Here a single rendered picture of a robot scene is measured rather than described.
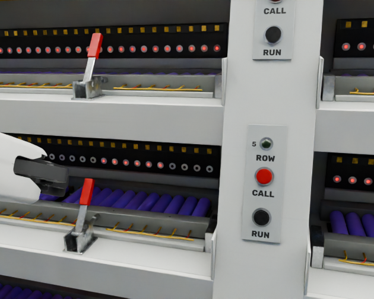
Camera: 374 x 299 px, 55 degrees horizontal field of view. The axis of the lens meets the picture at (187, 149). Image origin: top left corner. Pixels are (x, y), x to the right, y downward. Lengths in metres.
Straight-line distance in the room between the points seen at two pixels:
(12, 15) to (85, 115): 0.40
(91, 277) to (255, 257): 0.20
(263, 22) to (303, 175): 0.17
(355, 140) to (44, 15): 0.59
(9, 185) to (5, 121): 0.24
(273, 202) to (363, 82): 0.18
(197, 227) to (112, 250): 0.11
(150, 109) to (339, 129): 0.20
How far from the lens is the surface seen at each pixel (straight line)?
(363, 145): 0.41
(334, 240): 0.47
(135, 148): 0.60
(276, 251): 0.40
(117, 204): 0.55
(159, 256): 0.46
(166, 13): 0.66
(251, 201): 0.39
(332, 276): 0.45
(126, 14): 0.69
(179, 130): 0.41
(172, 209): 0.52
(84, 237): 0.48
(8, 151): 0.30
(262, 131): 0.39
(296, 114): 0.39
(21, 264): 0.53
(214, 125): 0.40
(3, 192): 0.30
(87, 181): 0.49
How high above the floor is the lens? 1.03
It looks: 1 degrees down
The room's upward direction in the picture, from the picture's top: 3 degrees clockwise
